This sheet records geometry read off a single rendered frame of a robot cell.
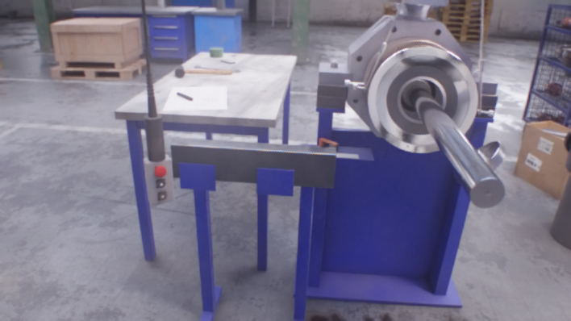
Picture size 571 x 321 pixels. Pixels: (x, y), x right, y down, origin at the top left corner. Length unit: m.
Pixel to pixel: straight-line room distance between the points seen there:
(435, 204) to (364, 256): 0.46
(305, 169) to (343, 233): 0.69
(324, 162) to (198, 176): 0.48
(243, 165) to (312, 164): 0.26
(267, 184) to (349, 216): 0.65
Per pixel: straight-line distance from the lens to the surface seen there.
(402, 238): 2.25
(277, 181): 1.60
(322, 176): 1.60
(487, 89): 1.88
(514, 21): 14.16
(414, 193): 2.12
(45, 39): 9.34
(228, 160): 1.61
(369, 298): 2.22
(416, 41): 1.64
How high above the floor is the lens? 1.49
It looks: 24 degrees down
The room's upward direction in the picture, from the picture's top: 2 degrees clockwise
